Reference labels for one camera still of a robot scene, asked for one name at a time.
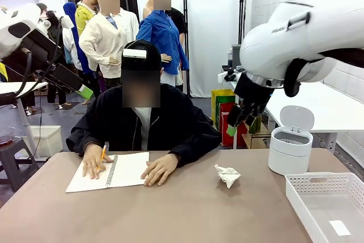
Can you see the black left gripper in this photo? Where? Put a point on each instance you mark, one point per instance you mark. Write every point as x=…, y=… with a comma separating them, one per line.
x=39, y=52

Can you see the black corner stand pole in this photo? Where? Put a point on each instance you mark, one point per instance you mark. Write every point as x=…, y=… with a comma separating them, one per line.
x=242, y=12

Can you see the person's left hand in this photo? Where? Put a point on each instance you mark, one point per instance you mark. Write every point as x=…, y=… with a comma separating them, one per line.
x=160, y=169

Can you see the mannequin in yellow jacket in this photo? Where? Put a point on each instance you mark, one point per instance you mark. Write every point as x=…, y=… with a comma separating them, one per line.
x=82, y=16

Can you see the glass bowl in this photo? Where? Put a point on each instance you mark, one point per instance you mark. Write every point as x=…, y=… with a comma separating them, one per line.
x=7, y=137

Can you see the white head-mounted camera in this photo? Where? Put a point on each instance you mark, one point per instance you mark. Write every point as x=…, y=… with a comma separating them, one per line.
x=135, y=53

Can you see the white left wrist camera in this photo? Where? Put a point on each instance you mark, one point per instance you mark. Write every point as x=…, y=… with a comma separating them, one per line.
x=66, y=22

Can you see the mannequin in cream jacket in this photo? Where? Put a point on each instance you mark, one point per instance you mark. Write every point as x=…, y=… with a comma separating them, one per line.
x=102, y=38

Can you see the black stool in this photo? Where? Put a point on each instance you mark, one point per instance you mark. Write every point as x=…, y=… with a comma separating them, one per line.
x=14, y=157

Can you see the white lidded trash bin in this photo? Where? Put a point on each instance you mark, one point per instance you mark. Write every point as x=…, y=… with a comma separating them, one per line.
x=288, y=154

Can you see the white spiral notebook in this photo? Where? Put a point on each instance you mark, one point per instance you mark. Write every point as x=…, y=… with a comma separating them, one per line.
x=128, y=169

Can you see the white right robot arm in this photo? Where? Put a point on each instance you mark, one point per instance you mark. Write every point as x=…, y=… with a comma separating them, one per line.
x=284, y=43

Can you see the person's left forearm black sleeve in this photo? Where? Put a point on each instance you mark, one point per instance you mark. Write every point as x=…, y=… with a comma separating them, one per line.
x=199, y=146

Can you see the wooden low shelf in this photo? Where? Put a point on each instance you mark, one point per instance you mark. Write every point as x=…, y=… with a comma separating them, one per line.
x=256, y=140

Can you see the white paper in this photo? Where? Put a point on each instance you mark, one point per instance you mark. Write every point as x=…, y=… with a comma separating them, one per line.
x=227, y=174

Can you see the person's right forearm black sleeve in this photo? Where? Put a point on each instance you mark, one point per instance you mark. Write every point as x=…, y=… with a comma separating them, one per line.
x=78, y=143

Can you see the person in black jacket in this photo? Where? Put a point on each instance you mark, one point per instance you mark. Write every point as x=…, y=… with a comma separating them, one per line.
x=113, y=123

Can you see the white perforated plastic basket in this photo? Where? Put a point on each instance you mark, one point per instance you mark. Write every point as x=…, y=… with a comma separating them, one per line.
x=327, y=209

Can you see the grey metal box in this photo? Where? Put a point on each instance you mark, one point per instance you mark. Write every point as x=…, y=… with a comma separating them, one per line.
x=236, y=55

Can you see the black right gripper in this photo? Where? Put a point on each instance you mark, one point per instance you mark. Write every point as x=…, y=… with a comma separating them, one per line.
x=253, y=93

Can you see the yellow green shopping bag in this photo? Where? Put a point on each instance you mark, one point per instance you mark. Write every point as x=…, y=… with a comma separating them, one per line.
x=216, y=106

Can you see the white storage bin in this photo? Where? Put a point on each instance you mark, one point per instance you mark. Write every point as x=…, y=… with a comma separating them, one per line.
x=48, y=140

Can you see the yellow pencil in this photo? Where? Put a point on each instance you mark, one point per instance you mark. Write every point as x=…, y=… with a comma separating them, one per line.
x=103, y=154

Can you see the person's right hand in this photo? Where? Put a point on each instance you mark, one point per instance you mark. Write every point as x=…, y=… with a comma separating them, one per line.
x=92, y=160

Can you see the black baseball cap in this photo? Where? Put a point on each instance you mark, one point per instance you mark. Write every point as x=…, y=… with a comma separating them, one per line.
x=142, y=63

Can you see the mannequin in blue shirt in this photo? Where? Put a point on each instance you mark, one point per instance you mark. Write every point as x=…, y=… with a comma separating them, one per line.
x=159, y=35

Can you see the large white table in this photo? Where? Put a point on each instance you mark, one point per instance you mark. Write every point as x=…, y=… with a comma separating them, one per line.
x=327, y=103

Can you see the black light stand pole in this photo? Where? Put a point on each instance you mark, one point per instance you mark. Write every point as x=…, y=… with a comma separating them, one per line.
x=186, y=41

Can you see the blue hanging garment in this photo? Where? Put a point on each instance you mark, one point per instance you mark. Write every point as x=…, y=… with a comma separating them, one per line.
x=69, y=12

